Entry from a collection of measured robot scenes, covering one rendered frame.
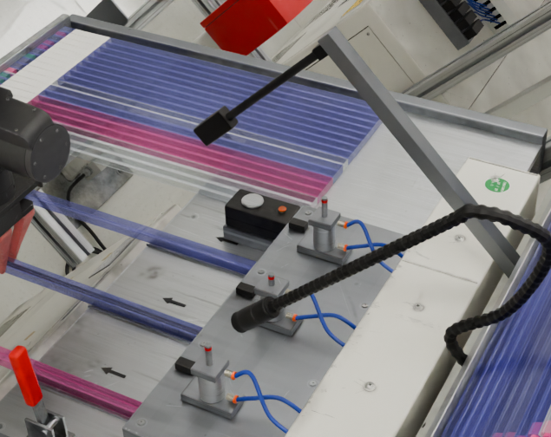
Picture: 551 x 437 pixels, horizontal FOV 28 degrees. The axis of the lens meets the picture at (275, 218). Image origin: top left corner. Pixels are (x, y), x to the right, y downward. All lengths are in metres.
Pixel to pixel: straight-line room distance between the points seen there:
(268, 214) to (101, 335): 0.22
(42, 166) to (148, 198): 1.49
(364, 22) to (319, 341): 1.40
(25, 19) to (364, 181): 1.42
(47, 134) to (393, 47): 1.38
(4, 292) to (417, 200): 1.19
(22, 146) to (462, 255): 0.42
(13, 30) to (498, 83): 1.09
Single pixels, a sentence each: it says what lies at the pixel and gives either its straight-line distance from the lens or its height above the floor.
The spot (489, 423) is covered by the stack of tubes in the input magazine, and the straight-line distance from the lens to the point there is 0.77.
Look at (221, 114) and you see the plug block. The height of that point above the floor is 1.19.
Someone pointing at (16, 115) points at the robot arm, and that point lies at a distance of 1.03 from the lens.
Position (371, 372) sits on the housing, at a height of 1.28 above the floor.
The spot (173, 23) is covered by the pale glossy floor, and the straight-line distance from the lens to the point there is 2.80.
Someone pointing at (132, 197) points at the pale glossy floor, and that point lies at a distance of 2.49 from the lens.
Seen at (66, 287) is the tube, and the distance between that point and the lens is 1.14.
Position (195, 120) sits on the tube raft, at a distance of 1.37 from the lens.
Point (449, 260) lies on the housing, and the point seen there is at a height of 1.28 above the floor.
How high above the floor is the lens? 1.92
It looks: 45 degrees down
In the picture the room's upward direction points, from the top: 60 degrees clockwise
